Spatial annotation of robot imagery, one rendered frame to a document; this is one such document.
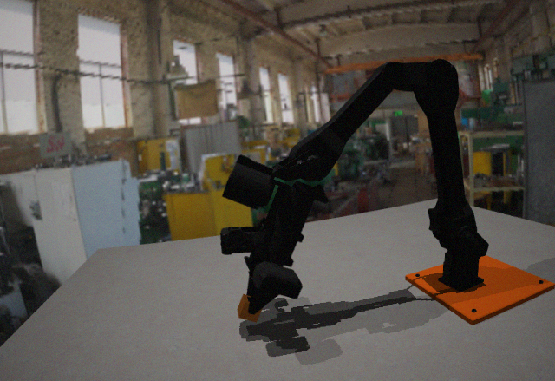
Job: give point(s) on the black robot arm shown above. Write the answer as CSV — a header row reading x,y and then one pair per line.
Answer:
x,y
452,221

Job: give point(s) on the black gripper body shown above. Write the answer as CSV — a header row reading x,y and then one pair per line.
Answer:
x,y
269,274

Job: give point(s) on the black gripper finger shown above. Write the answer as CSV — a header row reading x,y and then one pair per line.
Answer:
x,y
251,267
259,298

